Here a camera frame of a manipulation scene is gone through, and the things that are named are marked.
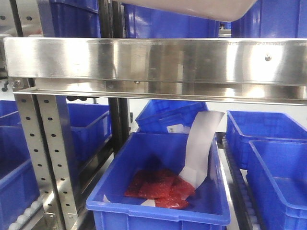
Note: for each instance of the perforated steel shelf upright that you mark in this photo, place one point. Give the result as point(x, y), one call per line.
point(46, 125)

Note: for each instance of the stainless steel shelf beam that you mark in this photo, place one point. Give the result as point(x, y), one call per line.
point(234, 70)

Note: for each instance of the blue crate rear centre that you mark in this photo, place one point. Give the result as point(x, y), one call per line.
point(169, 116)

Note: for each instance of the blue crate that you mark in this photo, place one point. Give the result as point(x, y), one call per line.
point(277, 176)
point(90, 127)
point(69, 18)
point(208, 209)
point(169, 116)
point(244, 126)
point(273, 19)
point(144, 22)
point(18, 186)

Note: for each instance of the white paper strip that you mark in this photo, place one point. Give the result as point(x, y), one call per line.
point(198, 146)

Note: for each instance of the blue crate middle left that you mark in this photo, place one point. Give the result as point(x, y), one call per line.
point(90, 127)

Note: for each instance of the red bubble wrap pouches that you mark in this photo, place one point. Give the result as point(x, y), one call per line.
point(166, 189)

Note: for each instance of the blue crate rear right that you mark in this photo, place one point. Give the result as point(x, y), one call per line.
point(244, 126)

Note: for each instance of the blue crate upper centre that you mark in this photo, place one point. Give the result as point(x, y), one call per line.
point(144, 22)

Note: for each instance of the blue crate front centre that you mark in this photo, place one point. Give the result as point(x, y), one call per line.
point(208, 209)

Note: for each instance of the blue crate upper left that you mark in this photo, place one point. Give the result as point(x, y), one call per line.
point(69, 18)

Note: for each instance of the blue crate front right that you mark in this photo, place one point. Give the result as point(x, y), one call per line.
point(277, 176)

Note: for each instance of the blue crate upper right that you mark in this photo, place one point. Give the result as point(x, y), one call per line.
point(273, 19)

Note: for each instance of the blue crate front left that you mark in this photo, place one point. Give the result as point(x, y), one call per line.
point(18, 186)

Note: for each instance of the white roller conveyor track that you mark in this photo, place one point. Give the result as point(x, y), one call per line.
point(30, 217)

